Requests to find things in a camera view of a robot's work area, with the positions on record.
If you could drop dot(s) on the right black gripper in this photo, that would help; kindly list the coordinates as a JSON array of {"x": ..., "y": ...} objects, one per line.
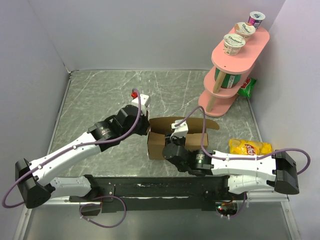
[{"x": 168, "y": 138}]

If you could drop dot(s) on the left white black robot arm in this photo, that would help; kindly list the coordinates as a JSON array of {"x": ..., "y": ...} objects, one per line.
[{"x": 38, "y": 180}]

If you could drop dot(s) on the pink tiered wooden shelf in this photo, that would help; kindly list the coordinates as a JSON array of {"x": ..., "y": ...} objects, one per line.
[{"x": 217, "y": 100}]

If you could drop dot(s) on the green can on shelf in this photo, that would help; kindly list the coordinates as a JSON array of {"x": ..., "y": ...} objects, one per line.
[{"x": 230, "y": 80}]

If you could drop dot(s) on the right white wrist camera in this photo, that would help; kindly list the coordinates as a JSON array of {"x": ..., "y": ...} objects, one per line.
[{"x": 180, "y": 129}]

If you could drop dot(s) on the front Chobani yogurt cup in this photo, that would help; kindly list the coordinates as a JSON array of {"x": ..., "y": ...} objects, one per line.
[{"x": 232, "y": 43}]

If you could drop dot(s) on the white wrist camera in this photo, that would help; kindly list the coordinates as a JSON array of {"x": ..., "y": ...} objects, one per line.
[
  {"x": 180, "y": 129},
  {"x": 144, "y": 100}
]

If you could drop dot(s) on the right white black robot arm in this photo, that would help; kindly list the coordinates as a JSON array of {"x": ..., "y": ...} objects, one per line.
[{"x": 277, "y": 172}]

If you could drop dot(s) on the brown cardboard box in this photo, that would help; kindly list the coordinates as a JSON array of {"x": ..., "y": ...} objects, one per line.
[{"x": 161, "y": 131}]

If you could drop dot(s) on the green chip bag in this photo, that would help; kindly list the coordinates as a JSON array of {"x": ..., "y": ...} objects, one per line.
[{"x": 247, "y": 87}]

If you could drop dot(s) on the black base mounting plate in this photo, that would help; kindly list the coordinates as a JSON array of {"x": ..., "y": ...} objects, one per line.
[{"x": 159, "y": 193}]

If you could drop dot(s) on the chobani yogurt cup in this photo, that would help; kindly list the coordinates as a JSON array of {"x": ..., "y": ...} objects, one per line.
[
  {"x": 232, "y": 43},
  {"x": 244, "y": 29}
]

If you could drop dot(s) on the middle Chobani yogurt cup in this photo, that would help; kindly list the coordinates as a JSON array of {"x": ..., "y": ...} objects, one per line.
[{"x": 244, "y": 29}]

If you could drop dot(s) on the yellow chip bag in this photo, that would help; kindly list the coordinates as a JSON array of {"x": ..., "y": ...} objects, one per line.
[{"x": 247, "y": 147}]

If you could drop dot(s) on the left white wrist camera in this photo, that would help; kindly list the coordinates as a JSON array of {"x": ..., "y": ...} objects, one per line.
[{"x": 144, "y": 100}]

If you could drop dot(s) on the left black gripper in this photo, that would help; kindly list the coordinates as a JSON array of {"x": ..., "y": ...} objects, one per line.
[{"x": 146, "y": 124}]

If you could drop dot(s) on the purple white yogurt cup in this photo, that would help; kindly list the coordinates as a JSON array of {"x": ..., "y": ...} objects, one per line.
[{"x": 256, "y": 18}]

